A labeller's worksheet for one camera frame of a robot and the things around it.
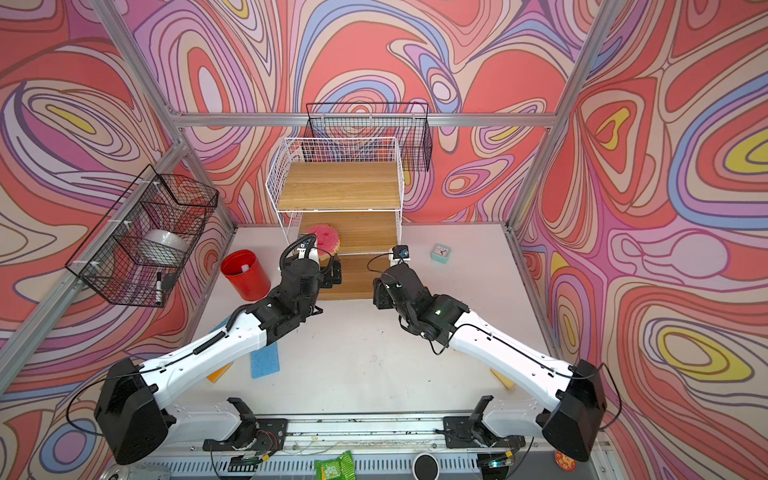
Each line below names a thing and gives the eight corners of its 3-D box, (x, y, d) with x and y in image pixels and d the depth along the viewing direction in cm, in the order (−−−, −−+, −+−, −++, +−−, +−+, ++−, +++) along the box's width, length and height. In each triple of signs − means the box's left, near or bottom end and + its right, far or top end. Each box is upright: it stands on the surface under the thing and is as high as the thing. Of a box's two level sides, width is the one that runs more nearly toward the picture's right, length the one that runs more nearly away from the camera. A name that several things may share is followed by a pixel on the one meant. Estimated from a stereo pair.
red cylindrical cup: (238, 305, 103) (215, 274, 89) (247, 281, 110) (227, 249, 96) (267, 305, 103) (249, 274, 89) (274, 281, 110) (258, 249, 96)
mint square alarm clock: (428, 259, 111) (429, 256, 109) (435, 245, 115) (435, 241, 114) (445, 265, 109) (446, 261, 107) (451, 250, 114) (452, 247, 112)
